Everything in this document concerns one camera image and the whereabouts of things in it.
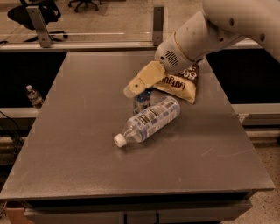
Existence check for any redbull can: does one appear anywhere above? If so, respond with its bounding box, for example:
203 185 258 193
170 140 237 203
133 87 153 115

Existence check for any small water bottle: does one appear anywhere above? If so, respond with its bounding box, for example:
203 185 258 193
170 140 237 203
26 85 44 109

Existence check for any middle metal bracket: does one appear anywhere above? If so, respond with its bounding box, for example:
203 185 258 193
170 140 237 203
152 6 165 46

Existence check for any left metal bracket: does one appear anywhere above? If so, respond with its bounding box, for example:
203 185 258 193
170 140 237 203
25 5 53 49

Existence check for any blue label plastic bottle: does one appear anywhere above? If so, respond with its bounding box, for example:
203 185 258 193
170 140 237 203
114 96 180 147

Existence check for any Late July chips bag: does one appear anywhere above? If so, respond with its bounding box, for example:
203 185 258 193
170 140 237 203
154 64 200 104

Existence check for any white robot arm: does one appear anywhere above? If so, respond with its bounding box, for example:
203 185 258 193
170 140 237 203
123 0 280 98

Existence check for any black office chair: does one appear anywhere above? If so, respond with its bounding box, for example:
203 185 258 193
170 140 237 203
7 0 69 43

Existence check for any glass panel rail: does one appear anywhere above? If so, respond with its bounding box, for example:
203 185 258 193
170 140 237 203
0 38 262 53

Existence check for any metal bracket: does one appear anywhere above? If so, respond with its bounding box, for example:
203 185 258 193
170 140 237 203
152 6 165 46
25 5 53 49

